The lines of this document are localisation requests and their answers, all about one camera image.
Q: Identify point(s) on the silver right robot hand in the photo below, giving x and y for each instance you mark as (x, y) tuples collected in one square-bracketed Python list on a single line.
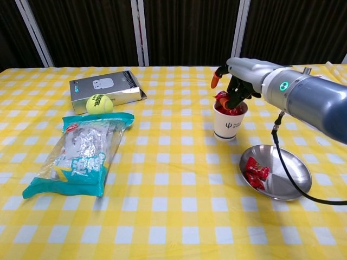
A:
[(249, 71)]

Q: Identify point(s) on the white paper cup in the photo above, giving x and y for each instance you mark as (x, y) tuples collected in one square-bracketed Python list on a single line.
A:
[(227, 126)]

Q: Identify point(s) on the silver metal plate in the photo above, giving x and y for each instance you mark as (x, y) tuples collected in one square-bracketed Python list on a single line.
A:
[(282, 184)]

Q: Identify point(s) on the black ribbed partition panel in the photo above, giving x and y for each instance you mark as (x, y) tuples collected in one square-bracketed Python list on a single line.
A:
[(86, 32), (298, 32), (13, 32), (189, 32)]

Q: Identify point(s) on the yellow white checkered tablecloth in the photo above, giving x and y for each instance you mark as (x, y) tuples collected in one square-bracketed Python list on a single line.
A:
[(168, 189)]

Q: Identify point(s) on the silver earbuds box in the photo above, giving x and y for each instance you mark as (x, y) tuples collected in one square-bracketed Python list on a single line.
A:
[(103, 84)]

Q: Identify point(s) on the yellow tennis ball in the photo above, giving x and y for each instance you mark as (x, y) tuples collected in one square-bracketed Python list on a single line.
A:
[(99, 104)]

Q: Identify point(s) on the teal clear snack bag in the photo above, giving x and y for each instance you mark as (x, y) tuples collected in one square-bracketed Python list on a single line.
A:
[(81, 162)]

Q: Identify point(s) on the white metal partition post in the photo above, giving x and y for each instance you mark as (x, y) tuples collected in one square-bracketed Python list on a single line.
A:
[(345, 60), (35, 32), (240, 32), (139, 32)]

